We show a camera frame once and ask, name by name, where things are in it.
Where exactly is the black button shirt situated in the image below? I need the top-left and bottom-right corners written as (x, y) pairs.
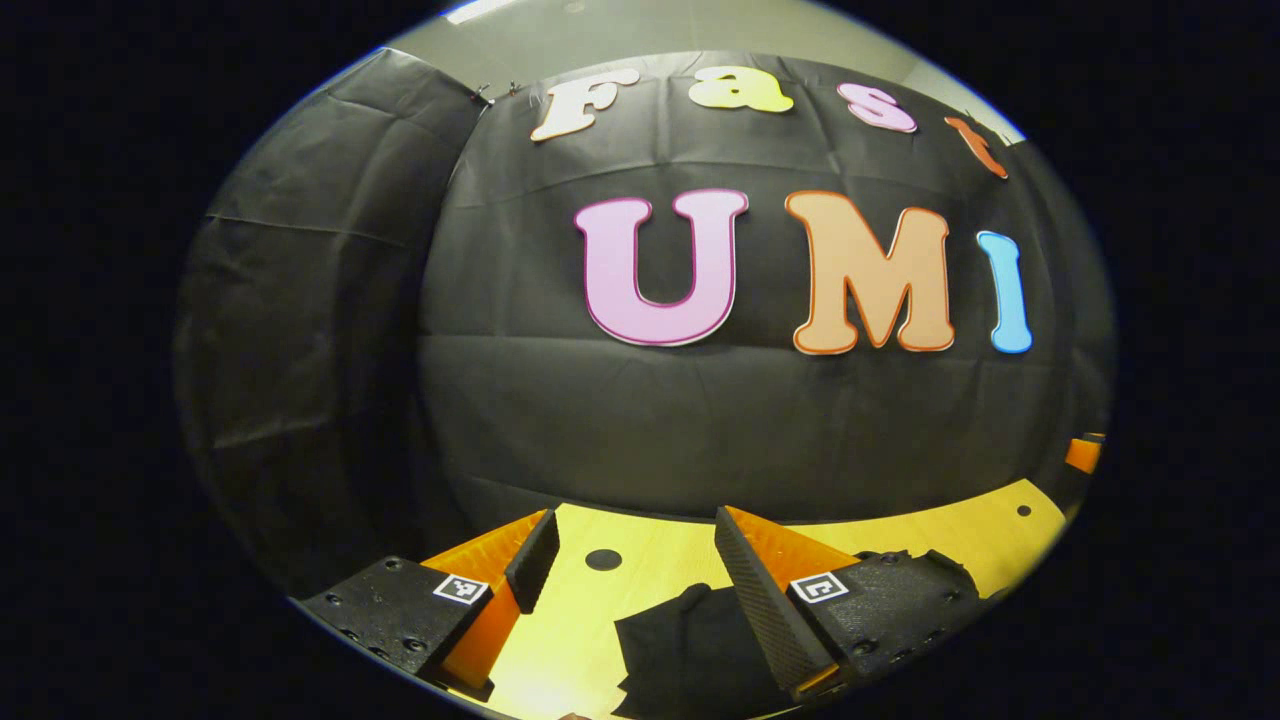
top-left (612, 548), bottom-right (986, 720)

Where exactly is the black backdrop cloth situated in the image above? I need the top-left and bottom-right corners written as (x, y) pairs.
top-left (175, 48), bottom-right (1116, 601)

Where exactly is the ceiling light panel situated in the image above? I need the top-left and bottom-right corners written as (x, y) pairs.
top-left (445, 0), bottom-right (521, 26)

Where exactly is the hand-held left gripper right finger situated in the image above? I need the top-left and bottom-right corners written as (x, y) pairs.
top-left (714, 505), bottom-right (986, 701)

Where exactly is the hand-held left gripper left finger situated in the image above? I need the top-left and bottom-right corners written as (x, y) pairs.
top-left (298, 508), bottom-right (561, 701)

